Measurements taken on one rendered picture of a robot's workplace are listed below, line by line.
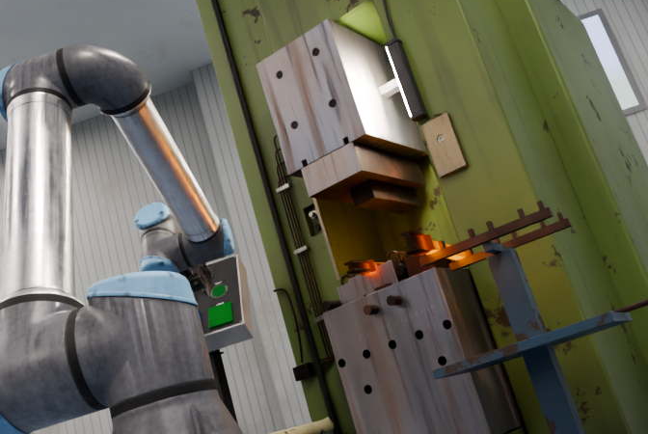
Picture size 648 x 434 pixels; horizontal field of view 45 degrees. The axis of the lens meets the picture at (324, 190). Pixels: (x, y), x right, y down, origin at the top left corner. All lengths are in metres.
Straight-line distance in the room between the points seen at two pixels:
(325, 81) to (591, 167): 0.89
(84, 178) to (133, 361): 5.88
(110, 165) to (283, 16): 4.32
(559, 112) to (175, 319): 1.81
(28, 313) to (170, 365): 0.23
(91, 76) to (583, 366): 1.40
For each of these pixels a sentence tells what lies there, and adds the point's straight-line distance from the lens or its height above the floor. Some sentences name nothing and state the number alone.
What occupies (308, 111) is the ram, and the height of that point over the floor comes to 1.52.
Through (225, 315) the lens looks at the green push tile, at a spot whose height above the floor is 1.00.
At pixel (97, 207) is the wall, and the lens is 6.81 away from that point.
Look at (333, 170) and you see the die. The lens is 2.31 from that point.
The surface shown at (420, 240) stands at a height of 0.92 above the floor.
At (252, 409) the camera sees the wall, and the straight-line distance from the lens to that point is 6.13.
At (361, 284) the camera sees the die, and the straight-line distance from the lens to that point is 2.24.
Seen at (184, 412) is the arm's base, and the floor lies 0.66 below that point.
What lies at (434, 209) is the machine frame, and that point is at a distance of 2.67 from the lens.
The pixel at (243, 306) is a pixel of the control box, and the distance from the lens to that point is 2.34.
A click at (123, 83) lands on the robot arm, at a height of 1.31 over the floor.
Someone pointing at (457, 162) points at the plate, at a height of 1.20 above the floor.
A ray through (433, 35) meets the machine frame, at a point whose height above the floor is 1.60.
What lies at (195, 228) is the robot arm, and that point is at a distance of 1.83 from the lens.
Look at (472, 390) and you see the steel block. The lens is 2.04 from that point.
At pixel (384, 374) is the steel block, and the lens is 2.15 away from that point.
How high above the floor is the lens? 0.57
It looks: 17 degrees up
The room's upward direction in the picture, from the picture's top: 17 degrees counter-clockwise
